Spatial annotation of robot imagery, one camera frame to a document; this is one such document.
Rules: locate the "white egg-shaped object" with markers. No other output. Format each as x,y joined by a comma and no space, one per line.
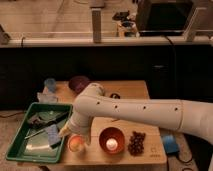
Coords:
111,144

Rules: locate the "black utensil in tray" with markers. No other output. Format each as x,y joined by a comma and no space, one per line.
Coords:
38,122

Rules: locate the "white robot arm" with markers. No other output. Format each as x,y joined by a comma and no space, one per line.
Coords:
190,117

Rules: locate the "blue sponge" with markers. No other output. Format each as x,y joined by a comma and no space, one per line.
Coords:
53,137

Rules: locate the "black monitor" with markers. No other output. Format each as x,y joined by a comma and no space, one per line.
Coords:
163,17

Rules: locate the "purple bowl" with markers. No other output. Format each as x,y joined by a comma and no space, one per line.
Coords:
78,83

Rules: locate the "wooden board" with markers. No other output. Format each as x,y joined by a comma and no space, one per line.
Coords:
153,155

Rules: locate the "blue plastic cup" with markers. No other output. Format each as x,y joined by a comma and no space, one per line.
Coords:
50,84

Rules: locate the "orange apple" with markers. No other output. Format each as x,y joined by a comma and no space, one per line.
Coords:
75,143

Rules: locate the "bunch of dark grapes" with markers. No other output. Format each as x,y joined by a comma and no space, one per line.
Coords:
135,146

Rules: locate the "blue object on floor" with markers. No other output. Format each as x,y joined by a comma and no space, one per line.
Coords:
170,144

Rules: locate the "orange bowl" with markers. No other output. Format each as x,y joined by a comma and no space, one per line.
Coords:
115,133

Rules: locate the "green plastic tray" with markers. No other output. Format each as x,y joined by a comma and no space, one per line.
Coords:
31,145

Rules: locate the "clear plastic bag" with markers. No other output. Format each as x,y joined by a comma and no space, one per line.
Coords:
47,98

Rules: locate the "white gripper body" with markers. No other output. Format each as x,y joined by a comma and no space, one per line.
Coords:
71,128

